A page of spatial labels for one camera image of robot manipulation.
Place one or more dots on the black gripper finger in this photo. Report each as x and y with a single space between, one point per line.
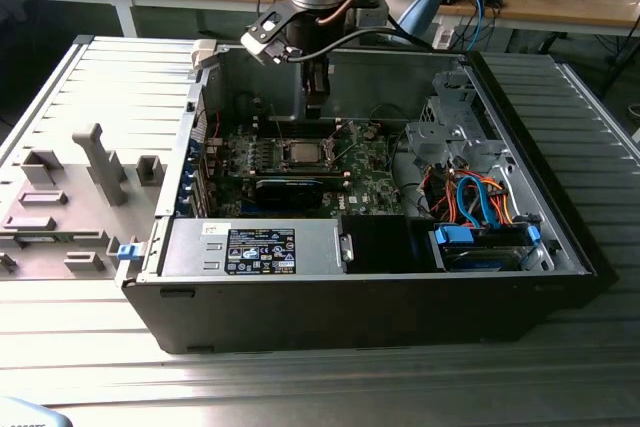
320 89

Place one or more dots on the pale grey device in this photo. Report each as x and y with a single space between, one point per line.
25 414

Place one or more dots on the black PC case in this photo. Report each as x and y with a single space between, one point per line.
350 312

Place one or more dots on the beige plastic piece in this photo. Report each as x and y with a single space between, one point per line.
204 54

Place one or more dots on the CPU socket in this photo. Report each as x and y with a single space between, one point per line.
287 154

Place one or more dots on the grey power supply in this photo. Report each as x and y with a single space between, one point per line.
190 247

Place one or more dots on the silver CPU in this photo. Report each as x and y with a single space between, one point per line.
306 153

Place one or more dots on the white labelled object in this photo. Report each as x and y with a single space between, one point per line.
442 37

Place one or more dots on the green motherboard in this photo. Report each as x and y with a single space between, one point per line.
370 182

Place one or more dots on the black graphics card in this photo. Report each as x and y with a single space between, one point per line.
287 193

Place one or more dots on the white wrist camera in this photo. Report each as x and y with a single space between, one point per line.
252 42

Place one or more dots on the grey parts rack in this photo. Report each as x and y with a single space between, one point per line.
75 227

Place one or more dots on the black RAM slot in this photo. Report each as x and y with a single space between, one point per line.
267 127
300 174

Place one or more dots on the blue plastic clip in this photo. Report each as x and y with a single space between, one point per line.
129 252

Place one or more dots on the hard disk blue carrier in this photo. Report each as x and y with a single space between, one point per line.
452 237

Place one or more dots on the black metal frame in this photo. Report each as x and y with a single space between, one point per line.
620 54

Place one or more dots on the silver metal drive cage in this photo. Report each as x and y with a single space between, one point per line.
435 139

